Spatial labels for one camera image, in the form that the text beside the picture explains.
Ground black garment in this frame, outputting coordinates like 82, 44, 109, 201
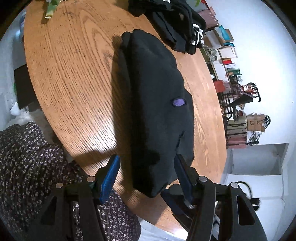
120, 29, 194, 198

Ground black cart with clothes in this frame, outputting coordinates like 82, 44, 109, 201
222, 82, 261, 121

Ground pile of dark clothes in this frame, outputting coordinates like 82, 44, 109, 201
128, 0, 206, 55

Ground olive storage trunks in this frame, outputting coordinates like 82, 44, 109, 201
226, 115, 247, 149

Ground floral patterned clothing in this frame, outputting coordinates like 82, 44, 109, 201
1, 122, 141, 240

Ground cardboard boxes stack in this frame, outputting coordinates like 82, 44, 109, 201
247, 114, 265, 132

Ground orange paper bag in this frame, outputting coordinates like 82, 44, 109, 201
213, 80, 226, 93

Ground pink suitcase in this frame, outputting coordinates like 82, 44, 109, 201
198, 9, 219, 31

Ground potted green plant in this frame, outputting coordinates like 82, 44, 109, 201
32, 0, 63, 20

